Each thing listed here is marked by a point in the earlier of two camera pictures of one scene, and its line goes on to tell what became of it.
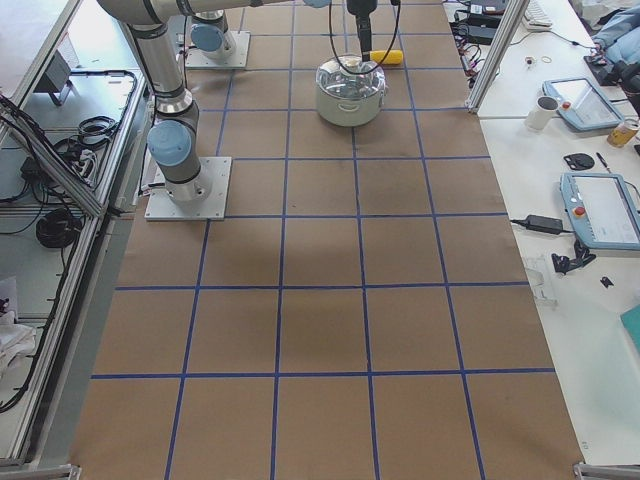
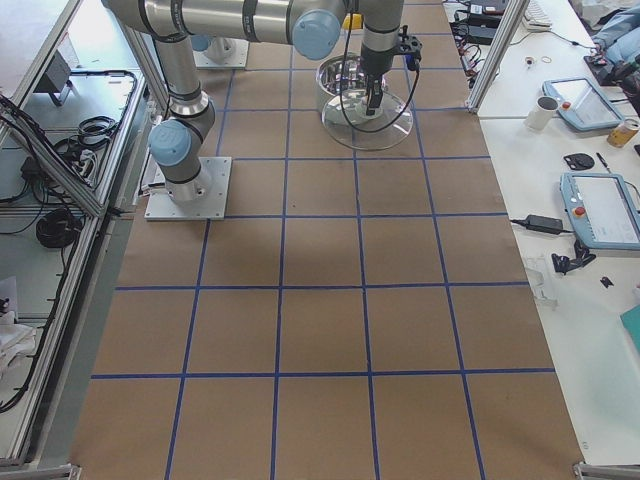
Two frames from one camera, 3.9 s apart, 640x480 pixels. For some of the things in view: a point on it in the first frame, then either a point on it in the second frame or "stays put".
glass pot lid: [337, 83] -> [345, 118]
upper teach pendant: [583, 104] stays put
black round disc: [579, 161] stays put
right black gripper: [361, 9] -> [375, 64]
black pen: [604, 163] stays put
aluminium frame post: [512, 15] stays put
